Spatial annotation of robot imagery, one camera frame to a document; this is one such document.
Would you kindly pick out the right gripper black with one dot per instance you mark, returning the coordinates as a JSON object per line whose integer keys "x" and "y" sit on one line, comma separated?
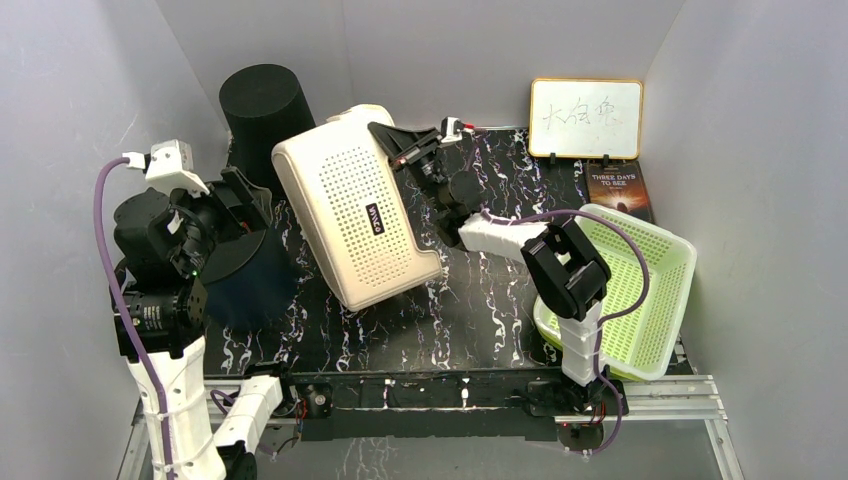
{"x": 400, "y": 146}

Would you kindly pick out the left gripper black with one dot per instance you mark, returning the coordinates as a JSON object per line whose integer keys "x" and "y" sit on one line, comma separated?
{"x": 251, "y": 208}

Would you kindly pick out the cream perforated plastic basket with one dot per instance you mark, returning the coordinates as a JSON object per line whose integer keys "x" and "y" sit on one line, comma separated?
{"x": 343, "y": 193}

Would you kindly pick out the dark blue plastic bin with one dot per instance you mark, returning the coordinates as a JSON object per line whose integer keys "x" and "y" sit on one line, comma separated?
{"x": 250, "y": 282}

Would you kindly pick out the black ribbed plastic bin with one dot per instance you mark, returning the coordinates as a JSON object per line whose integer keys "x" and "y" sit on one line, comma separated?
{"x": 263, "y": 105}

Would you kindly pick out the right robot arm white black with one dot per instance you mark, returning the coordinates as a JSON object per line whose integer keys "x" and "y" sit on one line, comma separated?
{"x": 567, "y": 271}

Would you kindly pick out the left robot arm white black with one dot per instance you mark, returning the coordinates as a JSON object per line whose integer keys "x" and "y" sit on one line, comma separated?
{"x": 160, "y": 306}

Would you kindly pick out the small whiteboard with writing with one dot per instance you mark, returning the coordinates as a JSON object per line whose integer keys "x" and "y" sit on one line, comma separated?
{"x": 585, "y": 118}

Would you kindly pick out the dark book three days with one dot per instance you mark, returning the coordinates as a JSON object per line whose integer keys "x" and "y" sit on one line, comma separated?
{"x": 621, "y": 186}

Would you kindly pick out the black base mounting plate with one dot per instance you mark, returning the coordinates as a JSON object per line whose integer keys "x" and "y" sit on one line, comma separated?
{"x": 537, "y": 404}

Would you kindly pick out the green perforated plastic basket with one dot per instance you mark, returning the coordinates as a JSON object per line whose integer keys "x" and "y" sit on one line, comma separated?
{"x": 638, "y": 345}

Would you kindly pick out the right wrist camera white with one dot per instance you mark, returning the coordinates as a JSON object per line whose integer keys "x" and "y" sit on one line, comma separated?
{"x": 453, "y": 130}

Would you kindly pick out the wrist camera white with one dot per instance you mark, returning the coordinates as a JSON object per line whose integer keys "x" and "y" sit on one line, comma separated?
{"x": 453, "y": 130}
{"x": 167, "y": 167}

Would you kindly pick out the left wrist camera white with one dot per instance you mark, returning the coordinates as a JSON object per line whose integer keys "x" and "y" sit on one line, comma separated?
{"x": 167, "y": 167}

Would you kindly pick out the aluminium rail frame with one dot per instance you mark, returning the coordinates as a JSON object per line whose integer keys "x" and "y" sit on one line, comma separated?
{"x": 675, "y": 427}

